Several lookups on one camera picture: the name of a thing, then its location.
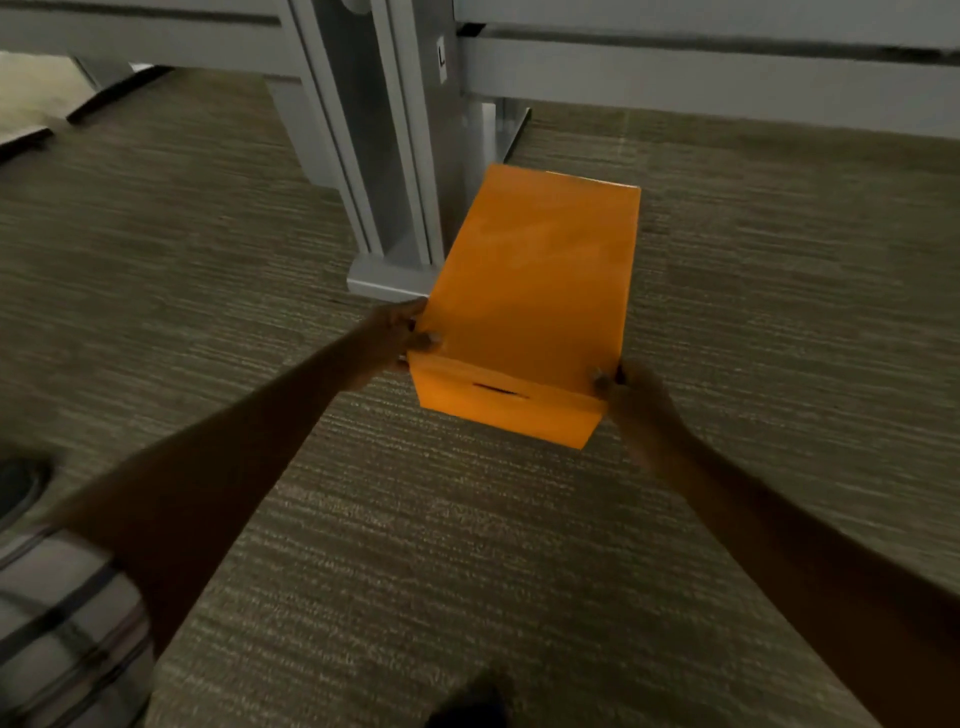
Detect black round object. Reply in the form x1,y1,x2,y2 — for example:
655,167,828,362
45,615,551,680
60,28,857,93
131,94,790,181
0,459,54,526

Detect person's left forearm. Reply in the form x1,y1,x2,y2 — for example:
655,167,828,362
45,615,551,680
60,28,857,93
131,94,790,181
46,330,365,660

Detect person's plaid shirt sleeve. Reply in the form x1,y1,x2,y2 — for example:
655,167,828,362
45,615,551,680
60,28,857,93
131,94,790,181
0,526,156,728

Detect person's right hand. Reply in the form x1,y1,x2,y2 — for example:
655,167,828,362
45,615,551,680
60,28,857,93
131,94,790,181
593,358,690,475

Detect orange cardboard box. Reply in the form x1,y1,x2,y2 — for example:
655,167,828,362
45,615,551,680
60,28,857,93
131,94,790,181
407,163,642,450

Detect person's left hand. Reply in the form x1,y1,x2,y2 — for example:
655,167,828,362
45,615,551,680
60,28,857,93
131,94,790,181
346,297,443,393

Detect person's black shoe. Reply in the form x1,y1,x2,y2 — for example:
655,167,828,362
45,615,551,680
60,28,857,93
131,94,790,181
424,669,519,728

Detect grey desk foot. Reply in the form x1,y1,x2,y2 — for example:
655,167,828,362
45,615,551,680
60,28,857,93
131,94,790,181
0,57,172,160

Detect person's right forearm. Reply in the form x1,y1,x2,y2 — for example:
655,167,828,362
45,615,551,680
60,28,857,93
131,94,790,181
658,429,960,728

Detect grey metal desk frame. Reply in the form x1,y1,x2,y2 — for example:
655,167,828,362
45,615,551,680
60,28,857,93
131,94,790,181
0,0,960,303

